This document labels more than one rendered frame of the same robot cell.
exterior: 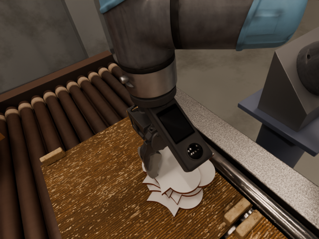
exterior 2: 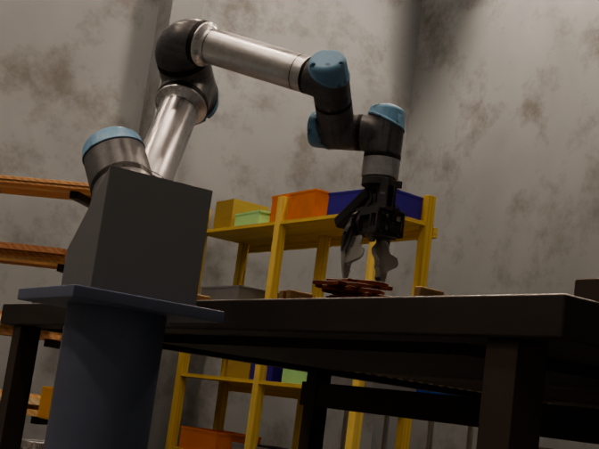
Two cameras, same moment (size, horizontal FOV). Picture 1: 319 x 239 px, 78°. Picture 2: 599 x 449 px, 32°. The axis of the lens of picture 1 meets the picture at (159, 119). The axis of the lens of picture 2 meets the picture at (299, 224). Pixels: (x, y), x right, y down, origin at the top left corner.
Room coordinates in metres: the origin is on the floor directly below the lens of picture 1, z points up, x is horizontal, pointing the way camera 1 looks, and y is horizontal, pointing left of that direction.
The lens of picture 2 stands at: (2.23, -0.40, 0.73)
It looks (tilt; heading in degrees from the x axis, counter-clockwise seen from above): 10 degrees up; 173
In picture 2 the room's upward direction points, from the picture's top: 8 degrees clockwise
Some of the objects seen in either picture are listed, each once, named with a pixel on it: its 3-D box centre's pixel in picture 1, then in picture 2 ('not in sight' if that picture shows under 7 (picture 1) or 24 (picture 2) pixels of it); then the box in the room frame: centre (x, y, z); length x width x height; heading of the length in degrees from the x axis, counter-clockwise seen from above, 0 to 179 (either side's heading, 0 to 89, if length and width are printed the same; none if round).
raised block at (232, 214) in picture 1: (236, 211); (299, 297); (0.12, -0.11, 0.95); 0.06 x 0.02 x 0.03; 118
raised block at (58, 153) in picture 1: (53, 157); not in sight; (0.34, 0.30, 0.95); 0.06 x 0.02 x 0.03; 118
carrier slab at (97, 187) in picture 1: (131, 183); not in sight; (0.23, 0.10, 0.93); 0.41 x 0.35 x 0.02; 28
